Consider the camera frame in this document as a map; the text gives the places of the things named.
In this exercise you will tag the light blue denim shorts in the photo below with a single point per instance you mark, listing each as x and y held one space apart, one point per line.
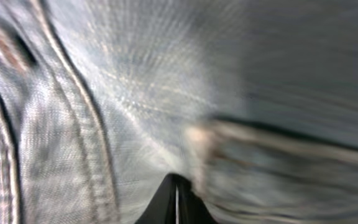
254 102

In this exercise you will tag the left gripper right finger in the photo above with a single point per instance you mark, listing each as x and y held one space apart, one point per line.
191 209

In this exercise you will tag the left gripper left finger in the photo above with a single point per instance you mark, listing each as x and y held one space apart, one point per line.
162 207

